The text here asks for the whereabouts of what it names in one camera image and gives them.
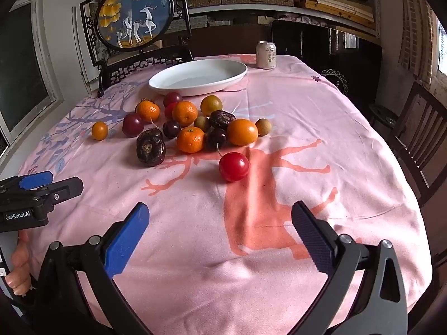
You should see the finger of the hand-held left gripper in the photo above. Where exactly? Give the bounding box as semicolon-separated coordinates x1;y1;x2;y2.
0;171;54;193
32;177;84;217

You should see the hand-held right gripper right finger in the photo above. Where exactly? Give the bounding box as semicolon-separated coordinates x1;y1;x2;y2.
291;200;410;335

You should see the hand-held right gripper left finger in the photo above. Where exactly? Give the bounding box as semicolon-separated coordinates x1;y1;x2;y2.
33;202;155;335

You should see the small smooth orange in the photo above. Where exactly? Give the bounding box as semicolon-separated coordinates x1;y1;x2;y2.
91;121;109;141

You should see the dark red plum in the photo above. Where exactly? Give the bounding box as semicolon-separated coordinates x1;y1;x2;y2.
122;113;145;138
163;91;183;108

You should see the dark water chestnut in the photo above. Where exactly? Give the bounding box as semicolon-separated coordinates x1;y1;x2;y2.
136;136;166;167
136;128;163;143
209;110;237;130

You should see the mandarin orange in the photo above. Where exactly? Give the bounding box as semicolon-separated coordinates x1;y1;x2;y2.
176;126;205;154
135;100;161;123
172;101;198;128

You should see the dark cherry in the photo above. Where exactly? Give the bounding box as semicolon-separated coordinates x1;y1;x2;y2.
163;120;182;139
205;128;228;152

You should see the brown longan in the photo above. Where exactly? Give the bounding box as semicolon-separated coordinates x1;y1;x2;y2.
193;116;211;133
255;118;273;137

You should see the white oval plate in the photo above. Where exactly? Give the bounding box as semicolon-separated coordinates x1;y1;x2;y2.
148;59;248;97

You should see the person's left hand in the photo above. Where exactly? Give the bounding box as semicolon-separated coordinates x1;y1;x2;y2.
5;231;33;295

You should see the pink printed tablecloth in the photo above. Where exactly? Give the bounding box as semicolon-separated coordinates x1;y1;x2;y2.
0;54;432;335

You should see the white framed window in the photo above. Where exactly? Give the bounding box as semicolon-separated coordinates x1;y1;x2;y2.
0;0;64;149

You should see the large orange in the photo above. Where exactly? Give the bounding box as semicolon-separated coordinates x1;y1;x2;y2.
227;119;259;146

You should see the round dark stool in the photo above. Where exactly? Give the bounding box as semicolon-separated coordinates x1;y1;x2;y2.
369;103;399;128

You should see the dark wooden chair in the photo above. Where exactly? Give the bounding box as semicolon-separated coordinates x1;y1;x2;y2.
387;81;447;207

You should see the yellow green orange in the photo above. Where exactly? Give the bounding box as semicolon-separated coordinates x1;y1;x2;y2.
200;95;223;116

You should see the round deer painting screen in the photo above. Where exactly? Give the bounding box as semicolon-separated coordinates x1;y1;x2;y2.
80;0;194;97

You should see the beige beverage can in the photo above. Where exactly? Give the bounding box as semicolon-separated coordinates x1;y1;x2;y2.
256;41;277;70

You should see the dark cabinet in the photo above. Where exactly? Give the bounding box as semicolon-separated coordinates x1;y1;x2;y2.
272;20;383;112

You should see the bright window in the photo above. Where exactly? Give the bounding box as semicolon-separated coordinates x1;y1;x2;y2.
436;17;447;77

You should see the stack of wooden boards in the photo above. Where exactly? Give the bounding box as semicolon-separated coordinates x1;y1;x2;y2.
300;0;378;30

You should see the beige patterned curtain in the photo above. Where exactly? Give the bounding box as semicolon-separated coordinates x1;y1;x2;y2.
398;0;441;85

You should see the white wall shelf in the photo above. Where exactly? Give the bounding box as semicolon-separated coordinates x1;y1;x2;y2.
98;0;382;37

